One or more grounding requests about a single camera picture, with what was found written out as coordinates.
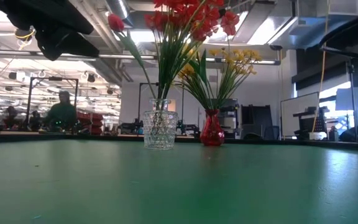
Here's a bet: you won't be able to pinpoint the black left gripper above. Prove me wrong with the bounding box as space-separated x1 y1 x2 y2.
0 0 101 62

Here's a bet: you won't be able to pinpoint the red tulip flower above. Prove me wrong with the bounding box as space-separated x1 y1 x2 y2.
106 12 160 101

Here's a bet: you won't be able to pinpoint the red poppy flower spray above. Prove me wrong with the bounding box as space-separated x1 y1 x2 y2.
144 0 198 101
163 0 241 101

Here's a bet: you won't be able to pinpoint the yellow tulip flower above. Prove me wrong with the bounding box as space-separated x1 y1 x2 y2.
178 63 211 110
181 42 196 59

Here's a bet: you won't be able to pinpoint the yellow small-blossom flower bunch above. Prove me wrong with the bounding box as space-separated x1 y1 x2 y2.
178 47 263 110

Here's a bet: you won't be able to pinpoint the clear textured glass vase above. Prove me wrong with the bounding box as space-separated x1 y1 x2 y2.
142 98 179 151

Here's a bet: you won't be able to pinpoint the red glass vase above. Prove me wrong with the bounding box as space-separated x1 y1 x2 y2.
200 108 226 147

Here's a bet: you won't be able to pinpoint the seated person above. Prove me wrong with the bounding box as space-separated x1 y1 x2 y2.
44 90 78 132

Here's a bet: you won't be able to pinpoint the red storage bins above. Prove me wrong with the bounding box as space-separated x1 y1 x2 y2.
75 111 105 135

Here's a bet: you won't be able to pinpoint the black and white machine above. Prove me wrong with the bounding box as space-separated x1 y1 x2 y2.
218 98 241 140

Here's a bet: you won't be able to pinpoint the black chair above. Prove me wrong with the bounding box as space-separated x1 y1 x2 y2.
240 104 275 141

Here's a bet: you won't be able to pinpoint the white board panel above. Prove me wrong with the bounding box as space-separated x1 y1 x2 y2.
280 91 320 138

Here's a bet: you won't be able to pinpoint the black equipment cart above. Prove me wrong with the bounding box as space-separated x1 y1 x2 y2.
292 106 331 141

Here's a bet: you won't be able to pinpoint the silver ceiling air duct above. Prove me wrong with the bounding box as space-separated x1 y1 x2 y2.
104 0 134 20

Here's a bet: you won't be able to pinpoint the black metal frame stand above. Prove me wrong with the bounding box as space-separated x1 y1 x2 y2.
25 76 80 131

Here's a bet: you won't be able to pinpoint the hanging yellow cable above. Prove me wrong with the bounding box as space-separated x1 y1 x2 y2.
311 0 331 134

